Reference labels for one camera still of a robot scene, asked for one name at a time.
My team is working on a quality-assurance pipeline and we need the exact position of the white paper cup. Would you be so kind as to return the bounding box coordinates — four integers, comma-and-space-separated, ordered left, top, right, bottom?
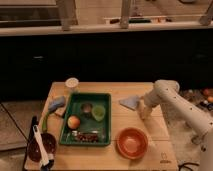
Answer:
65, 77, 79, 93

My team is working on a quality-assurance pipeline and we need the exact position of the black cable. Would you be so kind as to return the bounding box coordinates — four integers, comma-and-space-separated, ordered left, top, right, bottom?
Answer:
177, 161, 199, 171

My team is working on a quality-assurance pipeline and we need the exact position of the dark brown bowl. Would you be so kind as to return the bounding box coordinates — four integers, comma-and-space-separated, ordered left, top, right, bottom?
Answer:
27, 133, 56, 162

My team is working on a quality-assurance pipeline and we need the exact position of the red bowl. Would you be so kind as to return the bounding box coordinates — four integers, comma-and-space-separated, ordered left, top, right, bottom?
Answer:
116, 127, 148, 160

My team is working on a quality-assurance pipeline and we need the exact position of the dark red grape bunch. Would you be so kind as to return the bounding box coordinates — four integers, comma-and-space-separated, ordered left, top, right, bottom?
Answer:
76, 133, 98, 142

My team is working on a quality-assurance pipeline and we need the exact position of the green handled utensil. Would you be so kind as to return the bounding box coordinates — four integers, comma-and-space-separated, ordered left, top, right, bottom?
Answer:
42, 112, 50, 132

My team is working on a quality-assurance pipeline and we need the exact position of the small metal cup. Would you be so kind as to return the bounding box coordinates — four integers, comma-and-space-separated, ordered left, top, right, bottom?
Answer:
81, 103, 93, 117

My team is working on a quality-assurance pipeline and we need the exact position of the white spatula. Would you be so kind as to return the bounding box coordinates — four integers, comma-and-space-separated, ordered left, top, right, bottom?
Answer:
33, 125, 49, 168

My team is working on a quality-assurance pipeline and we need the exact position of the red yellow apple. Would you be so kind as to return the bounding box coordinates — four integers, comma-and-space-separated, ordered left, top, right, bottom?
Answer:
67, 116, 80, 129

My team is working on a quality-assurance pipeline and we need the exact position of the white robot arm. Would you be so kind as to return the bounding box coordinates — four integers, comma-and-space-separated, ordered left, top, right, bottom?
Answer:
138, 80, 213, 171

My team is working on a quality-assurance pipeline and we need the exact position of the green plastic cup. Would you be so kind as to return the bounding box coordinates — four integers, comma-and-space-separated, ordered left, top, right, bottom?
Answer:
92, 105, 106, 122

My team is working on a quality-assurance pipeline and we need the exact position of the green plastic tray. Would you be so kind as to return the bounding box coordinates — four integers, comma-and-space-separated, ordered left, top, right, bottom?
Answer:
59, 93, 111, 147

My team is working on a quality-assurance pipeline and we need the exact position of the light blue folded towel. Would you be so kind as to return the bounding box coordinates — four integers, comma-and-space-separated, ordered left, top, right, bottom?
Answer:
119, 95, 140, 110

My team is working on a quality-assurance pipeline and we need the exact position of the small wooden block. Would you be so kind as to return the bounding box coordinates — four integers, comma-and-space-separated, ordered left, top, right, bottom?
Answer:
55, 108, 66, 117

